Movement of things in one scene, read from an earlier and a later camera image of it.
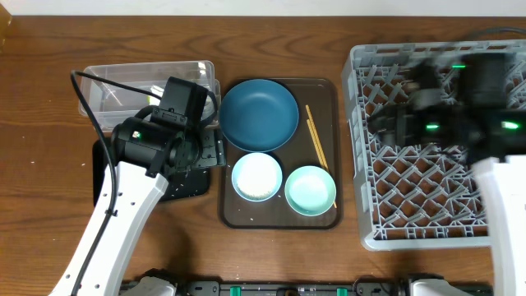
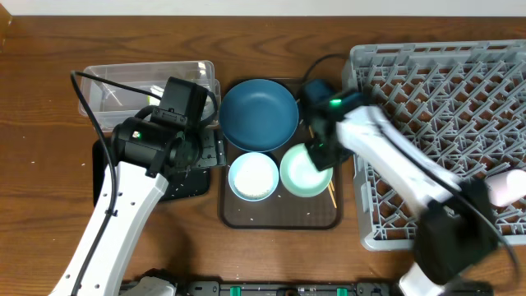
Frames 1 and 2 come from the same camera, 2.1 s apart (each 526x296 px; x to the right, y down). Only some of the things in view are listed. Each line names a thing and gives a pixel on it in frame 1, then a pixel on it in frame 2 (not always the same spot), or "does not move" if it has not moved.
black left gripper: x=212 y=154 does not move
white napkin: x=157 y=91 does not move
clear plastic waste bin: x=113 y=104 does not move
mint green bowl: x=310 y=191 → x=300 y=175
